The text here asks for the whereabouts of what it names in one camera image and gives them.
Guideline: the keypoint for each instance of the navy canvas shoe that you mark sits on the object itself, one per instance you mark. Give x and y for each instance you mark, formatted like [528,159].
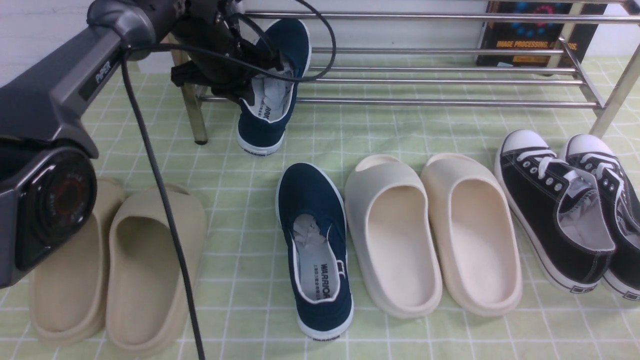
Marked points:
[269,103]
[311,213]

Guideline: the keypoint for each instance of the green checkered tablecloth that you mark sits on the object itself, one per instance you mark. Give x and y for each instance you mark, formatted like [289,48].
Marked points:
[245,304]

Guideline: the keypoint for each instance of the black left sneaker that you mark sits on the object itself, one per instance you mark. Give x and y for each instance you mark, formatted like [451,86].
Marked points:
[560,209]

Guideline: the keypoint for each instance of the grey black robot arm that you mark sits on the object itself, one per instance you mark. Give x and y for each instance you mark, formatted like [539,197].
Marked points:
[48,182]

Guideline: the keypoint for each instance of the black sneaker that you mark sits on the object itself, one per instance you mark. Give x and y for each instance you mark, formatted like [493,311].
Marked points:
[620,207]
[560,209]

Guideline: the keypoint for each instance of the tan right slipper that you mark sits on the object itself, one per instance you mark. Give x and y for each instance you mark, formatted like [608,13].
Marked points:
[146,304]

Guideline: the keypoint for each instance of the cream slipper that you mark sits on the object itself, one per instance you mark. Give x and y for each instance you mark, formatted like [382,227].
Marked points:
[387,213]
[474,234]

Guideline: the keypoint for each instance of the cream left slipper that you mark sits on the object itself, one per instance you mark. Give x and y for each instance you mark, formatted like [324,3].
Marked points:
[387,213]

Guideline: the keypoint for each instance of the black right sneaker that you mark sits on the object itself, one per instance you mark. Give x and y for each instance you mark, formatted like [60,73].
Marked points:
[620,207]

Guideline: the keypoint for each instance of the black image processing book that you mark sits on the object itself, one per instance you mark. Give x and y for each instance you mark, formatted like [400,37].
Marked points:
[531,36]

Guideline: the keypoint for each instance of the tan left slipper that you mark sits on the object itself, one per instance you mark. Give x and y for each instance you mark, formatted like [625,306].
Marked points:
[67,291]

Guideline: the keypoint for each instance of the steel shoe rack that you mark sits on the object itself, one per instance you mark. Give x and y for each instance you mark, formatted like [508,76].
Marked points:
[605,110]

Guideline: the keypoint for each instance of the tan slipper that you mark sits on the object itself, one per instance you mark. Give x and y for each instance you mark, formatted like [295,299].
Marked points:
[67,291]
[146,304]

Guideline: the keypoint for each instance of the cream right slipper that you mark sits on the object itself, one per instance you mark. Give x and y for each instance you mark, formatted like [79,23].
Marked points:
[474,234]

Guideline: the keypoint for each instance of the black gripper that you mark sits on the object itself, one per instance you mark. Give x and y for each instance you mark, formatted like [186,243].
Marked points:
[222,27]

